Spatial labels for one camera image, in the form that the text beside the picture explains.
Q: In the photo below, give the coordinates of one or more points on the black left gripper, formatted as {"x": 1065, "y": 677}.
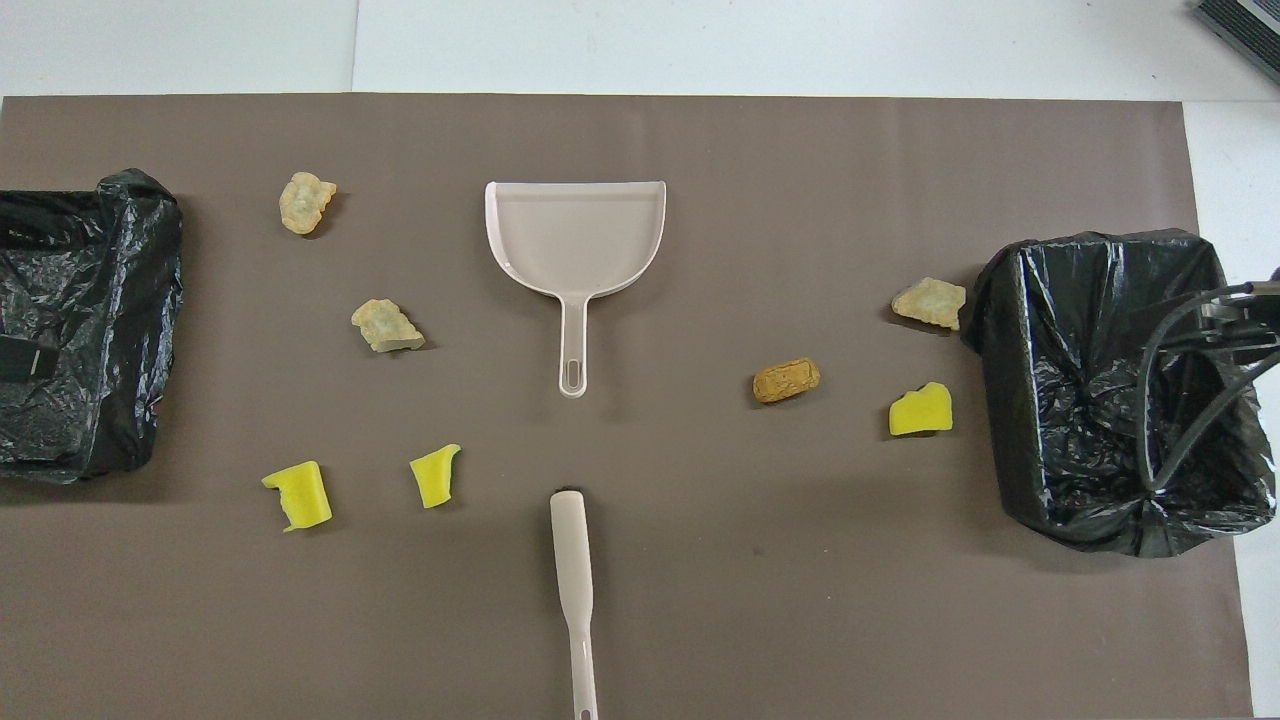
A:
{"x": 25, "y": 360}

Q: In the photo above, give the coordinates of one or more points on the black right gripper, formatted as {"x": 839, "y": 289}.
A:
{"x": 1235, "y": 312}

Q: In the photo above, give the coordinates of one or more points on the beige sponge piece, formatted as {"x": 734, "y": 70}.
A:
{"x": 385, "y": 325}
{"x": 930, "y": 302}
{"x": 305, "y": 203}

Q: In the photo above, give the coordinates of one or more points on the yellow sponge piece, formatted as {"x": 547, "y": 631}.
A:
{"x": 305, "y": 497}
{"x": 433, "y": 478}
{"x": 920, "y": 412}

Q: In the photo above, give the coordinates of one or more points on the brown sponge piece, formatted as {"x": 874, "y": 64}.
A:
{"x": 787, "y": 381}

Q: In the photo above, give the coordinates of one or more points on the beige plastic dustpan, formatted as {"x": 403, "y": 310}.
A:
{"x": 575, "y": 240}

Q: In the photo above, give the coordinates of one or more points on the beige brush with black bristles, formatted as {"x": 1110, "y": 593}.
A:
{"x": 572, "y": 560}

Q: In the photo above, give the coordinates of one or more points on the black bag-lined bin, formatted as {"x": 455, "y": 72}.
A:
{"x": 1080, "y": 400}
{"x": 100, "y": 300}

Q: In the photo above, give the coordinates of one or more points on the dark ribbed device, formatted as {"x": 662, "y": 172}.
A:
{"x": 1245, "y": 25}

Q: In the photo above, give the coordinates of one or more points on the brown paper table mat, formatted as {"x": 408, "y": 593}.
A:
{"x": 700, "y": 600}

